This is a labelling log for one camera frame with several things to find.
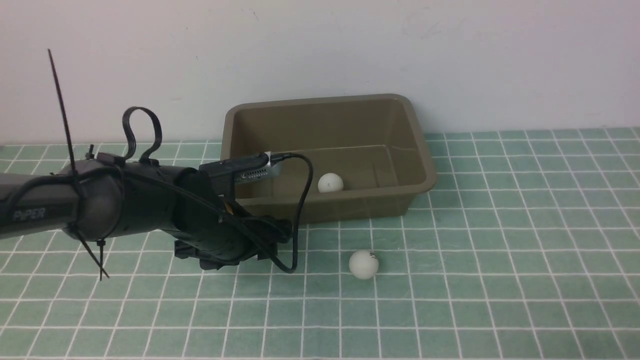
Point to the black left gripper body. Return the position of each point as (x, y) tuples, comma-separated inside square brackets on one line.
[(210, 237)]

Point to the white ball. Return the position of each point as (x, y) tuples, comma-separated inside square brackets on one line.
[(330, 182), (363, 264)]

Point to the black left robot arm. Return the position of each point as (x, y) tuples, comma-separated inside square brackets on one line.
[(107, 197)]

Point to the olive green plastic bin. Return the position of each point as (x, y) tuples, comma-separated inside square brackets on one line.
[(375, 143)]

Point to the silver wrist camera, left arm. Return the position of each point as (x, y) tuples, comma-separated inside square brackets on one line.
[(248, 169)]

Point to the black cable tie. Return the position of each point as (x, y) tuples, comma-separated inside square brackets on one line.
[(70, 150)]

